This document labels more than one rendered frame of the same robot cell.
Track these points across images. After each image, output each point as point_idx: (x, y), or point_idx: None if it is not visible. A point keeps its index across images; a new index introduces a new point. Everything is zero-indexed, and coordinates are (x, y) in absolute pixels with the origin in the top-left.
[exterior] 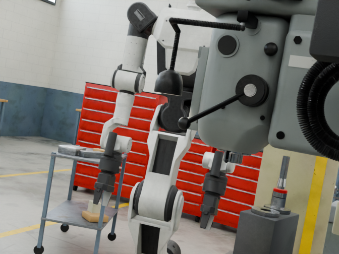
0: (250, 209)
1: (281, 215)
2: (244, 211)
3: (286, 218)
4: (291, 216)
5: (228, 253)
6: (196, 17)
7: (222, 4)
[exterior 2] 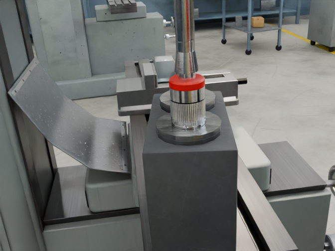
0: (219, 103)
1: (162, 115)
2: (216, 92)
3: (149, 116)
4: (147, 128)
5: (279, 228)
6: None
7: None
